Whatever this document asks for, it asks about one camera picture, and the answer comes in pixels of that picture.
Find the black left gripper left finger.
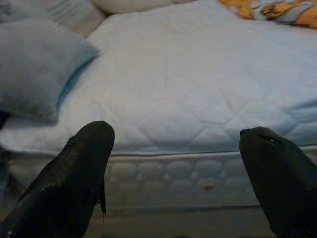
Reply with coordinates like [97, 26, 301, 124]
[0, 120, 116, 238]

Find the orange cartoon print quilt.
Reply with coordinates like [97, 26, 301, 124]
[219, 0, 317, 29]

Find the printed headboard panel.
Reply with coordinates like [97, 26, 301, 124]
[0, 0, 100, 28]

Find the white quilted mattress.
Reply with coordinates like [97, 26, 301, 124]
[0, 0, 317, 208]

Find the cream quilted pillow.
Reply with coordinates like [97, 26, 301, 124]
[91, 0, 175, 14]

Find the grey plush pillow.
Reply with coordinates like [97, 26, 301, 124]
[0, 19, 102, 122]

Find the beige bed frame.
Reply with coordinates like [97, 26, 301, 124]
[69, 6, 107, 38]

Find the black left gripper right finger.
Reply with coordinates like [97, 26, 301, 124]
[239, 126, 317, 238]

